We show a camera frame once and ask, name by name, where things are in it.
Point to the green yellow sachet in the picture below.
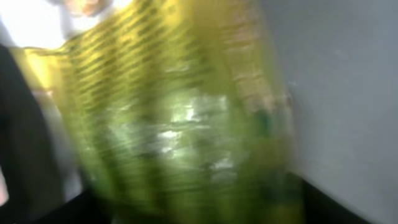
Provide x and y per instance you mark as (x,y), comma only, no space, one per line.
(176,112)

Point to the grey plastic mesh basket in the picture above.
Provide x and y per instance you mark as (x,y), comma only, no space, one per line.
(339,58)

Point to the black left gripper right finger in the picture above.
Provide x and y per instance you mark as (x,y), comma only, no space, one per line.
(318,208)

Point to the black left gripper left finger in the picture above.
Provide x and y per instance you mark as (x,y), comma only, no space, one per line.
(83,209)

